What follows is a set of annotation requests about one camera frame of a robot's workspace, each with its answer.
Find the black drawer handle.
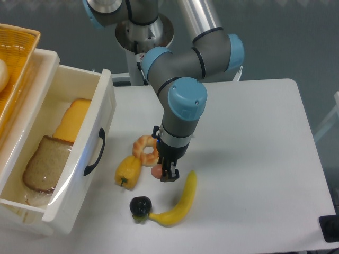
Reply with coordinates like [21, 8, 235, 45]
[83, 127, 106, 176]

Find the brown bread slice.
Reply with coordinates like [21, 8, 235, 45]
[22, 135, 73, 193]

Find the glazed bagel donut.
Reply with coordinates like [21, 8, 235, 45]
[132, 135, 159, 167]

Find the dark purple mangosteen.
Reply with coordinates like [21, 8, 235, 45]
[129, 196, 153, 223]

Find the black device at edge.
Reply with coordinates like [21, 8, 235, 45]
[318, 215, 339, 243]

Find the yellow bell pepper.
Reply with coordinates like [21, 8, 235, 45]
[114, 155, 141, 191]

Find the brown egg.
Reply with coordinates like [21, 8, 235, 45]
[151, 164, 162, 179]

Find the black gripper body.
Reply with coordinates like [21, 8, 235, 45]
[157, 138, 189, 166]

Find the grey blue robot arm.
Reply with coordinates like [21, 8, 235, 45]
[83, 1, 244, 182]

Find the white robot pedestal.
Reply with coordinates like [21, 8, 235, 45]
[115, 13, 174, 86]

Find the yellow wicker basket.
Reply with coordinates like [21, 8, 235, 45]
[1, 24, 41, 133]

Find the white open drawer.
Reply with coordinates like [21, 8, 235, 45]
[0, 64, 117, 236]

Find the orange cheese slice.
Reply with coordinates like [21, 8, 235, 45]
[52, 98, 91, 143]

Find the yellow banana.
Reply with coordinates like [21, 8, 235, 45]
[148, 170, 198, 226]

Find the white bun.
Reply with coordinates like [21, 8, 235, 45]
[0, 59, 10, 92]

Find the white drawer cabinet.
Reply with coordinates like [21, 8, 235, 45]
[1, 49, 60, 235]

